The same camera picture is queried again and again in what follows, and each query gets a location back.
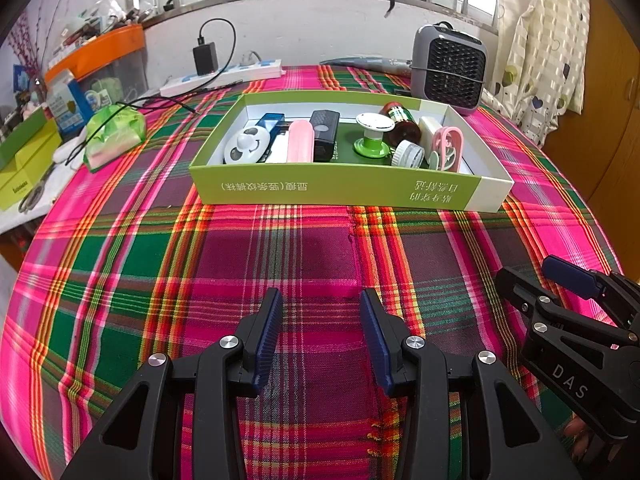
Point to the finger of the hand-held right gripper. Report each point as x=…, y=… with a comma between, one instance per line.
x=570, y=275
x=520, y=290

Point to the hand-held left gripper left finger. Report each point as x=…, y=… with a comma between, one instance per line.
x=265, y=345

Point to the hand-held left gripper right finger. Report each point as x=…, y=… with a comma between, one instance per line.
x=375, y=347

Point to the green white cardboard box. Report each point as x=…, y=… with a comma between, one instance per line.
x=350, y=192

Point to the white round ribbed jar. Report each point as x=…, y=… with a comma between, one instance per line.
x=407, y=152

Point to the white charger adapter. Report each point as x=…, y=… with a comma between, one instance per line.
x=430, y=127

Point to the white round mini fan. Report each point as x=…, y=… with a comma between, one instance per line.
x=247, y=145

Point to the brown bottle red cap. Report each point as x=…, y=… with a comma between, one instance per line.
x=402, y=125

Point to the pink oblong case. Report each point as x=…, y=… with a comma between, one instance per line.
x=300, y=142

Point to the white green round holder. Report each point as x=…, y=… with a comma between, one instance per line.
x=372, y=127

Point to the blue rectangular device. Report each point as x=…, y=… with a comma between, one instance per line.
x=270, y=124

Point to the black rectangular device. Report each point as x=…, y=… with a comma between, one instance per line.
x=324, y=130

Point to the person's right hand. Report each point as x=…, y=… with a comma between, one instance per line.
x=582, y=432

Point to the wooden wardrobe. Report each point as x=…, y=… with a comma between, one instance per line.
x=610, y=135

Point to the grey portable heater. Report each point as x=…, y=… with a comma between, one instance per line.
x=450, y=72

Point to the cream patterned curtain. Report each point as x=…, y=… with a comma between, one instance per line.
x=540, y=45

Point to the green tissue pack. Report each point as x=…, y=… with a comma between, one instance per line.
x=112, y=137

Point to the grey folded umbrella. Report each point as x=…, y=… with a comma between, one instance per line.
x=370, y=63

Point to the white blue power strip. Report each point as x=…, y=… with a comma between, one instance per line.
x=235, y=74

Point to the grey scissors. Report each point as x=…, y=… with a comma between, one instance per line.
x=35, y=192

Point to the white small oval device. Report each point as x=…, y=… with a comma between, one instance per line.
x=64, y=152

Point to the white plug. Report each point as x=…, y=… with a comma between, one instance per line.
x=253, y=59

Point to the black charger adapter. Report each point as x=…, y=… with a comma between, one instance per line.
x=206, y=59

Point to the lime green cardboard box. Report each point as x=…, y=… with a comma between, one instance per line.
x=22, y=175

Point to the blue white carton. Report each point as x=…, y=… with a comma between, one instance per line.
x=70, y=105

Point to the dark green cardboard box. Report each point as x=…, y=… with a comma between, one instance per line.
x=20, y=132

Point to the clear bin orange lid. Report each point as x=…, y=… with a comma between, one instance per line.
x=105, y=50

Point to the pile of assorted small items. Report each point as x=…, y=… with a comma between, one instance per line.
x=95, y=17

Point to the purple dried flowers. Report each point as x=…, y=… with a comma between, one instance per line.
x=25, y=45

